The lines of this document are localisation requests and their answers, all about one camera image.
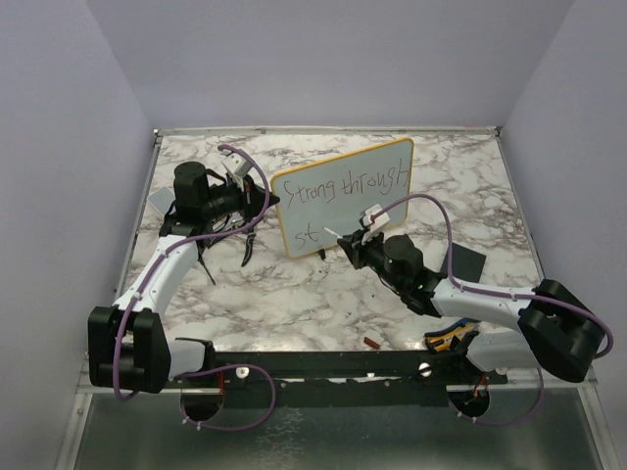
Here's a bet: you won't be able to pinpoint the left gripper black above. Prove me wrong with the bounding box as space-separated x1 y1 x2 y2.
202 172 278 221

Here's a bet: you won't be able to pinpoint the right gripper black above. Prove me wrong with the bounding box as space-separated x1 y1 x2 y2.
339 226 406 292

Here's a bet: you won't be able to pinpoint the white marker pen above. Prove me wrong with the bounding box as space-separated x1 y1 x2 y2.
323 226 342 239

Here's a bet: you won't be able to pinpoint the yellow framed whiteboard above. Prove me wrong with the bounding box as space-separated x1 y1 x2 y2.
270 137 414 259

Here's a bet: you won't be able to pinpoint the red marker cap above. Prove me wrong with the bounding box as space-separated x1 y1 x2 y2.
363 337 381 350

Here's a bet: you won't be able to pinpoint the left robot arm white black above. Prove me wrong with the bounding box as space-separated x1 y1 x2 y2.
87 145 280 400

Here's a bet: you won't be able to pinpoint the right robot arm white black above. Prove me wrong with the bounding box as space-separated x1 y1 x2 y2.
337 230 607 383

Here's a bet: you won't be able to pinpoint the black pruning shears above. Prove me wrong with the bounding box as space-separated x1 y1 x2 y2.
241 225 257 267

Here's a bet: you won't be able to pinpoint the grey white small device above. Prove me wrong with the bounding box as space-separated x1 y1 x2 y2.
147 187 174 216

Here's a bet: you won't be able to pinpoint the black flat box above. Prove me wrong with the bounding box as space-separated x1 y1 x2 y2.
440 243 487 283

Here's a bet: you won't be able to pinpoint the yellow black utility knife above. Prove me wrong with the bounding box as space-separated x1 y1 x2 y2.
423 318 477 353

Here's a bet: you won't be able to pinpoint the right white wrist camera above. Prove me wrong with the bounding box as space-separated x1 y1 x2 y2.
360 204 390 245

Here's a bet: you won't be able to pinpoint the aluminium table frame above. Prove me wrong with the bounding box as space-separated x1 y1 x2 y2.
53 124 618 470

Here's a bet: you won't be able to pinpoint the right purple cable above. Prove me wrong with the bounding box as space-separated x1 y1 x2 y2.
374 194 616 427

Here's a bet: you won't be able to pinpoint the purple cable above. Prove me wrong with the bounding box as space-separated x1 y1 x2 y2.
115 143 280 435
374 194 616 427

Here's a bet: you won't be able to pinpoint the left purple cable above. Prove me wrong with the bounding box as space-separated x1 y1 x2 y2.
115 143 280 435

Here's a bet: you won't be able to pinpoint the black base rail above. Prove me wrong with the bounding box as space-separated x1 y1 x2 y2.
172 351 506 409

